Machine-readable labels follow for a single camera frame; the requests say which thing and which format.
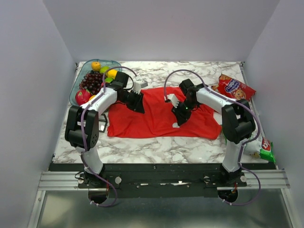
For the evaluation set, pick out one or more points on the aluminium rail frame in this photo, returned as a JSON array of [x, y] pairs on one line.
[[60, 203]]

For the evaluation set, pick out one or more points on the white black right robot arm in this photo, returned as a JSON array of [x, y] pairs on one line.
[[237, 121]]

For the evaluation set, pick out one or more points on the red t-shirt garment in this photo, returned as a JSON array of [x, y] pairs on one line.
[[158, 120]]

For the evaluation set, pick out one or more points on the yellow orange fruit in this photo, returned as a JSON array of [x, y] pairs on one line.
[[112, 73]]

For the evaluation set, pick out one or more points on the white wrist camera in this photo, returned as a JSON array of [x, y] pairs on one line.
[[172, 98], [138, 85]]

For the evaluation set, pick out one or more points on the green lime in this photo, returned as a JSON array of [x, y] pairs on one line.
[[104, 69]]

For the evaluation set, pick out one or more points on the dark purple grape bunch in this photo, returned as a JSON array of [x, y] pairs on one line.
[[92, 82]]

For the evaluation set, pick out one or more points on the red dragon fruit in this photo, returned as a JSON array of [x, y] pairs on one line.
[[82, 96]]

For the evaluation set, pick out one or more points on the white round brooch badge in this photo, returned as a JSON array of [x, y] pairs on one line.
[[175, 125]]

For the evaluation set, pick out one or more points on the green chips snack bag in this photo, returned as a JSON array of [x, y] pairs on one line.
[[261, 148]]

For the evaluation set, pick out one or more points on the red cookie snack bag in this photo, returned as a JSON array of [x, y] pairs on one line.
[[233, 88]]

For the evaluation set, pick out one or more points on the black square frame stand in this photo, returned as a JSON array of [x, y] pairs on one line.
[[102, 123]]

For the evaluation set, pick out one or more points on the orange tangerine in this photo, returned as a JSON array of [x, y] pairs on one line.
[[96, 66]]

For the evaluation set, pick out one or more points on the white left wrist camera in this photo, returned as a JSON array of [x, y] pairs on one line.
[[138, 85]]

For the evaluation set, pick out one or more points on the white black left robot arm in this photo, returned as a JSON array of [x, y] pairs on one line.
[[82, 127]]

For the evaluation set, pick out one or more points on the clear teal fruit tray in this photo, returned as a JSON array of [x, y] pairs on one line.
[[85, 67]]

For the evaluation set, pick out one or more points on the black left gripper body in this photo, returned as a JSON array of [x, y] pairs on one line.
[[131, 99]]

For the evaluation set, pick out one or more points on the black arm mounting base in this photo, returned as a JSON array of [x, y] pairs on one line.
[[126, 181]]

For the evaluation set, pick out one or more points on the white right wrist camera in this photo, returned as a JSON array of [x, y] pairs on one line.
[[172, 98]]

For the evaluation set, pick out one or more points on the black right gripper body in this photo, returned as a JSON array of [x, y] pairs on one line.
[[184, 109]]

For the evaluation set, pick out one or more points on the green apple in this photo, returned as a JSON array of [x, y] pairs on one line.
[[108, 80]]

